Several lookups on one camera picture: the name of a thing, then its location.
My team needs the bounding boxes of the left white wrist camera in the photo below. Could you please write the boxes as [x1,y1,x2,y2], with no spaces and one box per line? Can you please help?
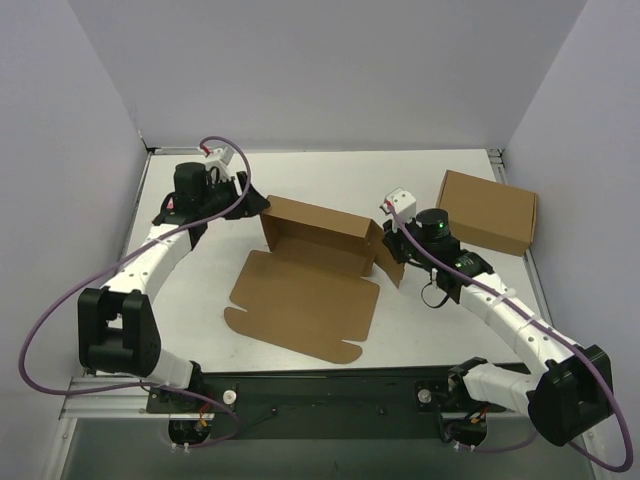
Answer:
[200,146,234,183]

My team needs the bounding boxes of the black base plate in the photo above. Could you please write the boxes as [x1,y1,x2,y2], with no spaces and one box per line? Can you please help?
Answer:
[146,366,506,445]

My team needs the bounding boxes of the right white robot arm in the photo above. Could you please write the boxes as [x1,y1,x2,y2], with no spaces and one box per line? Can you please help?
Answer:
[381,203,613,446]

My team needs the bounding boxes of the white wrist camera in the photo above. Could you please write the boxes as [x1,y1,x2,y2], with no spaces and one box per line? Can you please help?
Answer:
[200,146,234,183]
[380,188,417,232]

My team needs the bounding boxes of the aluminium frame rail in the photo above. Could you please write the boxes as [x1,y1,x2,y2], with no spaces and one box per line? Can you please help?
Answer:
[59,377,156,421]

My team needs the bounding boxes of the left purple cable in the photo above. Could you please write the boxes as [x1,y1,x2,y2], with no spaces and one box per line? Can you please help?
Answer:
[18,134,250,446]

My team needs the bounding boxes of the folded brown cardboard box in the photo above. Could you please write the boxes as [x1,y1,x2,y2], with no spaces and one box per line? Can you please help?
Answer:
[437,170,538,257]

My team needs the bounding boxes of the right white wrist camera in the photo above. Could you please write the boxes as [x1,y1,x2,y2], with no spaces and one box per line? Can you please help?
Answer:
[380,188,417,232]

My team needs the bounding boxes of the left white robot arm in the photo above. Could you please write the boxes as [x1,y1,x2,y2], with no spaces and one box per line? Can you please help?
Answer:
[77,160,270,412]

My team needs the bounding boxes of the brown cardboard box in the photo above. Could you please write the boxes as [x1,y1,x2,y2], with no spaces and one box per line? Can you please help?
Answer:
[224,196,404,365]
[437,170,538,257]

